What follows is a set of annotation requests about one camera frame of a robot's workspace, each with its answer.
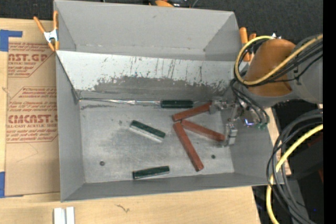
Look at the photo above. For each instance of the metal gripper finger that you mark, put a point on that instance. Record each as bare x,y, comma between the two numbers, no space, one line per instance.
215,107
231,135

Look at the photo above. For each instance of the red-brown flat block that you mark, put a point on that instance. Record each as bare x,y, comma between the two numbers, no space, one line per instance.
203,130
187,147
190,112

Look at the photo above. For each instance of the dark green flat block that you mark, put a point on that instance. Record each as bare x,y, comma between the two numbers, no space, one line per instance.
148,130
151,172
176,104

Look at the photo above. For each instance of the grey metal bin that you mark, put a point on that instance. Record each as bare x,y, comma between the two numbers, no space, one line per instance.
147,76

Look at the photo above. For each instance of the brown cardboard board red print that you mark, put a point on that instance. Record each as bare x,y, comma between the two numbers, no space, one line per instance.
31,160

